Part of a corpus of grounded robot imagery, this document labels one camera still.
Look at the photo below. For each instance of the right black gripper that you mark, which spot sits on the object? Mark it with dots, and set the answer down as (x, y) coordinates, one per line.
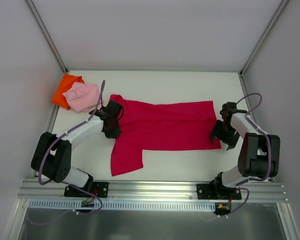
(225, 135)

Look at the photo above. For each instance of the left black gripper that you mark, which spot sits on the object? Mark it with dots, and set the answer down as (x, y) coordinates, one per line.
(112, 131)

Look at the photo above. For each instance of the magenta t shirt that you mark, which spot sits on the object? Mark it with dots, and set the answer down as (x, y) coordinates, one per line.
(182, 126)

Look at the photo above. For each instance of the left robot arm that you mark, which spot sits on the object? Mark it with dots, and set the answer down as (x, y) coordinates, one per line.
(53, 154)

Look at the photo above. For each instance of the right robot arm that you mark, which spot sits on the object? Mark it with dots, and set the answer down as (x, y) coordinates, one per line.
(259, 155)

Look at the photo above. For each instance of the pink folded t shirt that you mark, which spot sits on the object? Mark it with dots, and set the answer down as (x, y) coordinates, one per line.
(82, 96)

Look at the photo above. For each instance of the orange folded t shirt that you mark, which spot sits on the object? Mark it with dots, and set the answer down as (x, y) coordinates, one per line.
(65, 84)

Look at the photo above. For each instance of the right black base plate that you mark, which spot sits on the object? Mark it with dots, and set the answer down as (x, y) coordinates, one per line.
(207, 191)

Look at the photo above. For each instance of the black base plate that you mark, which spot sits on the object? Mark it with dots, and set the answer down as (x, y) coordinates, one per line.
(96, 188)
(207, 191)

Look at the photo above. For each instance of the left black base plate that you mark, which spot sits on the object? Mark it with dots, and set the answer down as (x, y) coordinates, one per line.
(96, 188)

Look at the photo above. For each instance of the aluminium mounting rail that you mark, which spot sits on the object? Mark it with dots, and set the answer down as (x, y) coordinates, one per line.
(262, 192)

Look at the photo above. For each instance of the white slotted cable duct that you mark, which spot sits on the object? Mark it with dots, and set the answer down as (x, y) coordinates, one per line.
(129, 205)

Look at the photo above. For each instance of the left aluminium frame post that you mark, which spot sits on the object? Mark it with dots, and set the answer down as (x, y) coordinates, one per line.
(46, 35)

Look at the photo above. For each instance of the aluminium frame post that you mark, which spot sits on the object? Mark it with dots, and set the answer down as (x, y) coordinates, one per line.
(263, 37)
(46, 35)

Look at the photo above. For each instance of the right aluminium frame post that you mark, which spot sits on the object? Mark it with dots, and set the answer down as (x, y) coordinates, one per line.
(263, 37)

